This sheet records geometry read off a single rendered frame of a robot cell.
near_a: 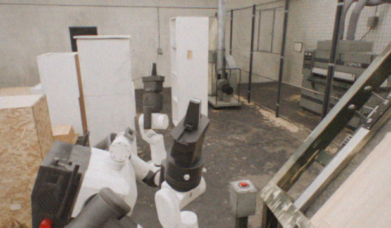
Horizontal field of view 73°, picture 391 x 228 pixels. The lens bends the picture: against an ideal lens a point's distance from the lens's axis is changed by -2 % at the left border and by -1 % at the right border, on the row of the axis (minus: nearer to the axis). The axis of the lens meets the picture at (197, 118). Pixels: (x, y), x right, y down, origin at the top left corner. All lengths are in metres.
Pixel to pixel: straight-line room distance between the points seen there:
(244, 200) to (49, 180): 1.05
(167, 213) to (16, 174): 2.03
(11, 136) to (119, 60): 1.41
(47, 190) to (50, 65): 4.28
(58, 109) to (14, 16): 4.87
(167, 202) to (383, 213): 0.96
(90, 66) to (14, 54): 6.49
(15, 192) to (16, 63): 7.27
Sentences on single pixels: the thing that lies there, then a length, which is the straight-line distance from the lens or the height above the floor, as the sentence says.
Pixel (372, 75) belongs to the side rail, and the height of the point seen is 1.55.
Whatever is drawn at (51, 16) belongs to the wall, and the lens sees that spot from 9.32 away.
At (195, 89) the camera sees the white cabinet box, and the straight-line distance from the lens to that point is 4.97.
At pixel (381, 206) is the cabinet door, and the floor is 1.09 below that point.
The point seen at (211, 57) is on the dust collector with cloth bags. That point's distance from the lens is 7.03.
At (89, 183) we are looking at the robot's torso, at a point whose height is 1.35.
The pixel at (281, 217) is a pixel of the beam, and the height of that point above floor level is 0.84.
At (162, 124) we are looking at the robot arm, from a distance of 1.16.
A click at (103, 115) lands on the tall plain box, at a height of 0.84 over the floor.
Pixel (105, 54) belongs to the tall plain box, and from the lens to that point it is 3.24.
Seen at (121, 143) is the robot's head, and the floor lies 1.44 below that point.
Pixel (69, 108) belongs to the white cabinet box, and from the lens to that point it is 5.15.
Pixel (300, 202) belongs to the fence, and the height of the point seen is 0.93.
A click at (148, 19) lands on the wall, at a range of 9.16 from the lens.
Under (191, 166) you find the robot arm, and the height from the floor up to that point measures 1.50.
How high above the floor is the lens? 1.77
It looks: 18 degrees down
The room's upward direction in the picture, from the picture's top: straight up
